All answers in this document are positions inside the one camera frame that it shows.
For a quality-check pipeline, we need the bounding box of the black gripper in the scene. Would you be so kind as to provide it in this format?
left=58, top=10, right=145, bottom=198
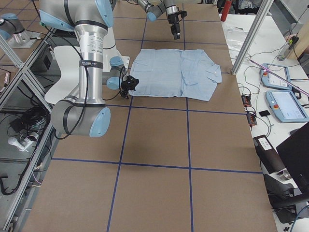
left=168, top=12, right=181, bottom=40
left=120, top=83, right=131, bottom=99

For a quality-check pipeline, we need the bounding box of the light blue button shirt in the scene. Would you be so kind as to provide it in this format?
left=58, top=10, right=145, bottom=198
left=129, top=49, right=222, bottom=101

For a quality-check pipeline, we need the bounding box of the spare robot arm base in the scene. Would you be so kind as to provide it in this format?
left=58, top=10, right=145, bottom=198
left=0, top=13, right=41, bottom=48

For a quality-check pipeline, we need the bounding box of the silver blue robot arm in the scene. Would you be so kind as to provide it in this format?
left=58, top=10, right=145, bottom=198
left=134, top=0, right=187, bottom=40
left=40, top=0, right=113, bottom=137

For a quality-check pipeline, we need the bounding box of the person hand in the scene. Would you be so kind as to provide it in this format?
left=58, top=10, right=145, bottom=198
left=285, top=34, right=296, bottom=42

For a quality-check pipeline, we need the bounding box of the crumpled clear plastic bag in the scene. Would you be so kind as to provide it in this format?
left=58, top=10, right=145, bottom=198
left=223, top=26, right=248, bottom=52

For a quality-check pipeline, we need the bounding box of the red bottle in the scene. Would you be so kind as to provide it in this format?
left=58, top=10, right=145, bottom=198
left=220, top=0, right=232, bottom=22

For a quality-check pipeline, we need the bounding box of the purple rod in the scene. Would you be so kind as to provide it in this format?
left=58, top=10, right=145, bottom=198
left=249, top=59, right=309, bottom=97

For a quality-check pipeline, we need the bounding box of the far teach pendant tablet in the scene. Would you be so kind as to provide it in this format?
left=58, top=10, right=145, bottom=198
left=260, top=62, right=297, bottom=90

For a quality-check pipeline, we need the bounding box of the teach pendant tablet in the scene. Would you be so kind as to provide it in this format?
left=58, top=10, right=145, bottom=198
left=266, top=90, right=309, bottom=123
left=260, top=62, right=297, bottom=90

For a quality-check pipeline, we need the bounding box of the clear drink bottle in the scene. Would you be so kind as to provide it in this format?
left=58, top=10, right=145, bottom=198
left=277, top=36, right=299, bottom=61

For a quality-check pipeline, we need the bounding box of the orange circuit board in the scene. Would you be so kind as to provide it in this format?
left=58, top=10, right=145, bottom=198
left=241, top=94, right=257, bottom=128

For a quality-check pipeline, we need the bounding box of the small black card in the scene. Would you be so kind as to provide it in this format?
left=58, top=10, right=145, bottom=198
left=259, top=110, right=271, bottom=117

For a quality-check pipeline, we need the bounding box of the white power strip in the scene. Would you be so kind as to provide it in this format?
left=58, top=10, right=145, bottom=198
left=7, top=135, right=38, bottom=153

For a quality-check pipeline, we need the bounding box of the wooden board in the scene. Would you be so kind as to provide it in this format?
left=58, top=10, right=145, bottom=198
left=286, top=0, right=309, bottom=60

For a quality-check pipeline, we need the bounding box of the near teach pendant tablet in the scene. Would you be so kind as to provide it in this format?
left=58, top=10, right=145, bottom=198
left=266, top=90, right=309, bottom=123

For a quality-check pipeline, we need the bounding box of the black monitor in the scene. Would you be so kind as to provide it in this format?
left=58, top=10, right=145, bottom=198
left=276, top=123, right=309, bottom=193

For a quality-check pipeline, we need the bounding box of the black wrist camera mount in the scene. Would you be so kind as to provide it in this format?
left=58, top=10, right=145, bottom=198
left=179, top=11, right=187, bottom=18
left=122, top=75, right=139, bottom=91

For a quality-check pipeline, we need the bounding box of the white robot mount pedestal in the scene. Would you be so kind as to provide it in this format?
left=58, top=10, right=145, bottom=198
left=96, top=0, right=130, bottom=80

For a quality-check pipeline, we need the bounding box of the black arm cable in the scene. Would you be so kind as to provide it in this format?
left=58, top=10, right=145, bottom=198
left=54, top=29, right=126, bottom=140

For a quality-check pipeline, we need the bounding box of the aluminium frame post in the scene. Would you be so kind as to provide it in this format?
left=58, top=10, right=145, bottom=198
left=231, top=0, right=274, bottom=75

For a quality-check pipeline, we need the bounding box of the aluminium table frame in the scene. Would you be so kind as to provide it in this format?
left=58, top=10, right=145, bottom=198
left=0, top=36, right=56, bottom=232

